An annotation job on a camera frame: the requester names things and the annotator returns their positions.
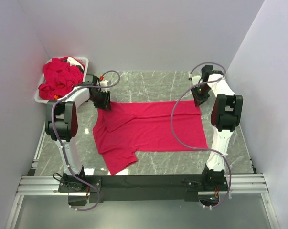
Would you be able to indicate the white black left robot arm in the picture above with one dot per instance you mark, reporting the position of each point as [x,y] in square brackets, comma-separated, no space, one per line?
[61,124]

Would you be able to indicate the aluminium rail frame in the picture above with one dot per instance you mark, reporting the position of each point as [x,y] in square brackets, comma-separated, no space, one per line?
[246,203]

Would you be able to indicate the red clothes pile in basket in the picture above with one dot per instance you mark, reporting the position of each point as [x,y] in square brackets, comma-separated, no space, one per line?
[60,80]

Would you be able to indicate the red t shirt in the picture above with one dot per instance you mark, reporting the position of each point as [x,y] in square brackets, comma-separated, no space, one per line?
[153,126]

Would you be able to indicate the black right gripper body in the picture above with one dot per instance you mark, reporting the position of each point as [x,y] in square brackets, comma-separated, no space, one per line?
[200,92]

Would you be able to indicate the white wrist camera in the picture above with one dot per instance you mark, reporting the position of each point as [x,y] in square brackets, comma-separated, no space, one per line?
[195,79]
[104,82]

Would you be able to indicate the white printed garment in basket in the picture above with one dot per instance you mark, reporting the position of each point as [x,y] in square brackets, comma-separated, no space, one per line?
[74,62]

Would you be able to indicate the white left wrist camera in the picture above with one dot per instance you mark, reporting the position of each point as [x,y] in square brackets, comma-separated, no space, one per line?
[104,82]

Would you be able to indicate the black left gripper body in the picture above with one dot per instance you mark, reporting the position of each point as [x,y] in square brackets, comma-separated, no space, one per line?
[101,100]

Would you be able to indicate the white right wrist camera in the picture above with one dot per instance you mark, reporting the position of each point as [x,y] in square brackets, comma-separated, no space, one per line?
[195,79]

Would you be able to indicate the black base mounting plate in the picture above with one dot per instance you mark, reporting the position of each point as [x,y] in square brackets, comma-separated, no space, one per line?
[142,188]

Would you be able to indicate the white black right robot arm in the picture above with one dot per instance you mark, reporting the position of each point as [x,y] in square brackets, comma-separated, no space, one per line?
[225,117]

